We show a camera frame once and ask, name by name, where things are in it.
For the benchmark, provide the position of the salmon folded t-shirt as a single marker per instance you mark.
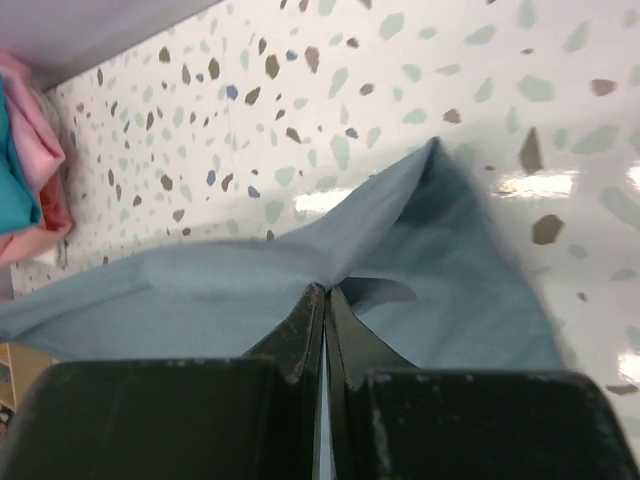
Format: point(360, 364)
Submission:
point(56, 220)

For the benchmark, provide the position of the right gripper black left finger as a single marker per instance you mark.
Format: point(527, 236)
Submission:
point(256, 416)

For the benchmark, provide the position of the grey-blue t-shirt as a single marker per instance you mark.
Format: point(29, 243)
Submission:
point(408, 249)

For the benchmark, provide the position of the wooden compartment organizer tray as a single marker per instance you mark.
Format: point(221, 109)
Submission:
point(20, 367)

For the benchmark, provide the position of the light pink folded t-shirt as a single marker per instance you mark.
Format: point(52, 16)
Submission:
point(41, 156)

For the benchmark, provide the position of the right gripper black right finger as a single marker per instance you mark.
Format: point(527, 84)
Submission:
point(392, 420)

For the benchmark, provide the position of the teal folded t-shirt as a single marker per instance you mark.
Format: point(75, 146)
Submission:
point(20, 209)

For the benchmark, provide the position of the white folded t-shirt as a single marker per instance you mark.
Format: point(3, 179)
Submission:
point(48, 111)

